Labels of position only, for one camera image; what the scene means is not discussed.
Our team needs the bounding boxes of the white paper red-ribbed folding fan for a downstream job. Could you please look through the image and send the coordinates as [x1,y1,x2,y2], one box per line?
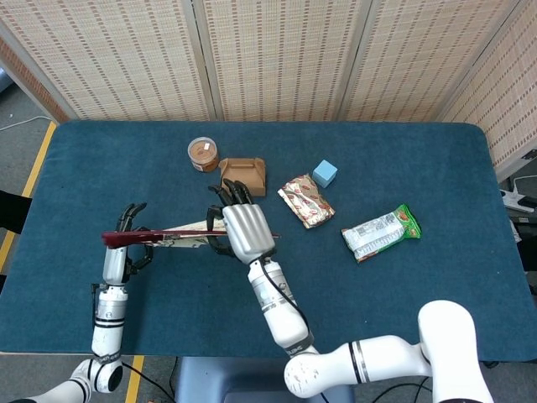
[102,221,281,251]

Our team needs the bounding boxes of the black fabric object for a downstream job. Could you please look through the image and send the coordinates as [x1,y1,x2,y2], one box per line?
[0,189,34,235]

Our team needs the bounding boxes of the short yellow floor tape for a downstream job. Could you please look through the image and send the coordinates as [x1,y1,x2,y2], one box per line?
[124,355,145,403]

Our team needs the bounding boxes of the red and white snack packet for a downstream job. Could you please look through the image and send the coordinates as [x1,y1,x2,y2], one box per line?
[277,173,336,230]

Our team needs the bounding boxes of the white floor cable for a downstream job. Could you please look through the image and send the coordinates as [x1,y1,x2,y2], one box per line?
[0,116,52,133]

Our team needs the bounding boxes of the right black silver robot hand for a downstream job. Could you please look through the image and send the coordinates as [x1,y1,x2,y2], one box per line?
[205,178,279,265]

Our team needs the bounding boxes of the brown cardboard carry box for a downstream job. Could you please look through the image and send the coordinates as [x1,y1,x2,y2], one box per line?
[217,157,268,198]

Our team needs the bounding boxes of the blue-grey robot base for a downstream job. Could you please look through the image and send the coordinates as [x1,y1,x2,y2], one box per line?
[174,356,356,403]

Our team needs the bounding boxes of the woven bamboo screen panel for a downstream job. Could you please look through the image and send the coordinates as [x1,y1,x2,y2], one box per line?
[338,0,524,123]
[436,0,537,182]
[0,20,81,125]
[193,0,373,123]
[0,0,217,123]

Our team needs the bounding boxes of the light blue cube box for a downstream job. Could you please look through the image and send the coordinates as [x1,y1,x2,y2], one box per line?
[311,159,339,190]

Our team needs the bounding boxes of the long yellow floor tape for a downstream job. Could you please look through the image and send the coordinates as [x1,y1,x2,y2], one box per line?
[0,121,58,272]

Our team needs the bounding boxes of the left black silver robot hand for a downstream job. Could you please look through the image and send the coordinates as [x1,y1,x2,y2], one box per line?
[102,202,154,286]

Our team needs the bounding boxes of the green and white snack packet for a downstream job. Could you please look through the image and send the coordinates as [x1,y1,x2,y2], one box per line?
[340,203,423,265]

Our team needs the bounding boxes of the round clear jar brown contents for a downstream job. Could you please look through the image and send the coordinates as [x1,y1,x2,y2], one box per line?
[186,136,221,174]

